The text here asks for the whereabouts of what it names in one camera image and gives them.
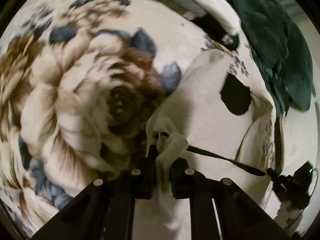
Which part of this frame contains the floral printed blanket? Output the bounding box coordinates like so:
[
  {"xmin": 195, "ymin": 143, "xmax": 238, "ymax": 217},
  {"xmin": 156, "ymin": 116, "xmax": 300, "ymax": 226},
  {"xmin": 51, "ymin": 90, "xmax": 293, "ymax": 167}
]
[{"xmin": 0, "ymin": 0, "xmax": 284, "ymax": 240}]

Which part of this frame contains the white cloth with black trim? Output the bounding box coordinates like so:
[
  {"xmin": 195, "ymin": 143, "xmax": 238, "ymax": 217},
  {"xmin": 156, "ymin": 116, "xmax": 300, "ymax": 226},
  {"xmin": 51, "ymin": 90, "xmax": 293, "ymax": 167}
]
[{"xmin": 124, "ymin": 0, "xmax": 241, "ymax": 51}]

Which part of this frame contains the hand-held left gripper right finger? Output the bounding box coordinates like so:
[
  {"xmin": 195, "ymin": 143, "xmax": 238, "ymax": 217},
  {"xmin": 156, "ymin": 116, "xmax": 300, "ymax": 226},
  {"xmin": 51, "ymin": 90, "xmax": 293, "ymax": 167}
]
[{"xmin": 170, "ymin": 158, "xmax": 293, "ymax": 240}]

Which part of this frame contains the white garment with black spots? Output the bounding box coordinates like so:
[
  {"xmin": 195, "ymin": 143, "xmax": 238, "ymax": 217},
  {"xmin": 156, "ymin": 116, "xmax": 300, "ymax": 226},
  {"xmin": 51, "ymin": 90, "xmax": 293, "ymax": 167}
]
[{"xmin": 145, "ymin": 49, "xmax": 278, "ymax": 240}]

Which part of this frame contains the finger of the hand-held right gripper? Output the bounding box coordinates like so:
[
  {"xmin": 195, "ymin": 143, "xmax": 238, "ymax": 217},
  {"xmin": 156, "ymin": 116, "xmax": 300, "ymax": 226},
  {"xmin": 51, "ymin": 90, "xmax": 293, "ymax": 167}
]
[{"xmin": 266, "ymin": 168, "xmax": 281, "ymax": 182}]

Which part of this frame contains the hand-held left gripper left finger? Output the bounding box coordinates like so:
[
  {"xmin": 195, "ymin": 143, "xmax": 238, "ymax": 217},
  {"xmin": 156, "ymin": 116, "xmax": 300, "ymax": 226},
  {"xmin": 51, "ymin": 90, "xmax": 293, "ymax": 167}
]
[{"xmin": 32, "ymin": 144, "xmax": 157, "ymax": 240}]

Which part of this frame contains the dark green cloth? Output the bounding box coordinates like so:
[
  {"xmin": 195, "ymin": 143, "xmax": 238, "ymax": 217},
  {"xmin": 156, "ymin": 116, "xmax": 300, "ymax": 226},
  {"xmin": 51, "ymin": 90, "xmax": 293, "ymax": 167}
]
[{"xmin": 228, "ymin": 0, "xmax": 315, "ymax": 112}]

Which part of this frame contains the person's right hand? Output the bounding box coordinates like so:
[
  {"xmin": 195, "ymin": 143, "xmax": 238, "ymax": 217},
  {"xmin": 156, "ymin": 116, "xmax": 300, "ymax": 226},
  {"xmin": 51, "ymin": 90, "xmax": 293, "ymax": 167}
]
[{"xmin": 275, "ymin": 200, "xmax": 301, "ymax": 231}]

